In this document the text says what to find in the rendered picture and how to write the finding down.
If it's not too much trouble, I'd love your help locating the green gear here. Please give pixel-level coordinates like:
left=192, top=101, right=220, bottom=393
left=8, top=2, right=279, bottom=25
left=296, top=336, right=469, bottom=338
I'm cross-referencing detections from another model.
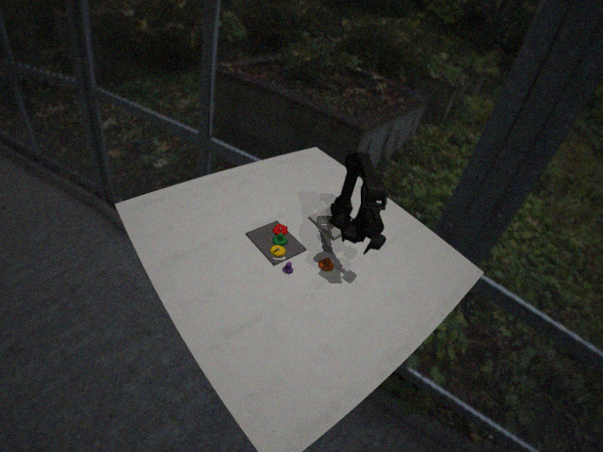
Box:
left=272, top=233, right=287, bottom=246

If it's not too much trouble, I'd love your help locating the red gear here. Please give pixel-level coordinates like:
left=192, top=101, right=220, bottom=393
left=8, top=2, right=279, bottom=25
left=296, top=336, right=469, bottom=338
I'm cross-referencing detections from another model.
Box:
left=272, top=225, right=287, bottom=235

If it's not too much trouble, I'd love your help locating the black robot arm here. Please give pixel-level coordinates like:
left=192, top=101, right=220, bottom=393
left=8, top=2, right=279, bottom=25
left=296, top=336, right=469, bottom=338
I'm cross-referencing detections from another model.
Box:
left=329, top=152, right=387, bottom=244

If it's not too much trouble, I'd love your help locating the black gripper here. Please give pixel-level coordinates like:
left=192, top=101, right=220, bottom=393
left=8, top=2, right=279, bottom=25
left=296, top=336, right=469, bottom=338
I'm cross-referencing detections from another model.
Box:
left=334, top=212, right=386, bottom=254

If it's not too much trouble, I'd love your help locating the brown toothed gear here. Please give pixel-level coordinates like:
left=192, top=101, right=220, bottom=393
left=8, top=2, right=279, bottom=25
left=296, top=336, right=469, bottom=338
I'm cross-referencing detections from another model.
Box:
left=318, top=258, right=334, bottom=272

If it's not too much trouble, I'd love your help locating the yellow gear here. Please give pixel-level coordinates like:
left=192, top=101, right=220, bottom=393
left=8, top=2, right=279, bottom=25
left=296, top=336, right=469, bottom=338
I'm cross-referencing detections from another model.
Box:
left=270, top=245, right=285, bottom=257

